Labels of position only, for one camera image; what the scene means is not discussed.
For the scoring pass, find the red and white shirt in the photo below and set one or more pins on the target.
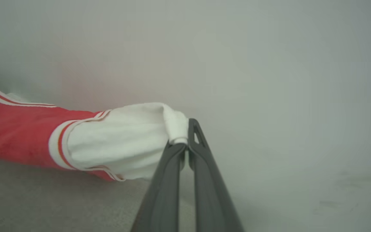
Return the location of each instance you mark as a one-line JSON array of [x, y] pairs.
[[18, 135]]

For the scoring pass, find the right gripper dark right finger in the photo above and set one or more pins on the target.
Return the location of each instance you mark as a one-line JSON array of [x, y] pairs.
[[209, 193]]

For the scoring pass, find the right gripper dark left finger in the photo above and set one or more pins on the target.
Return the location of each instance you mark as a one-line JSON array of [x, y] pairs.
[[164, 199]]

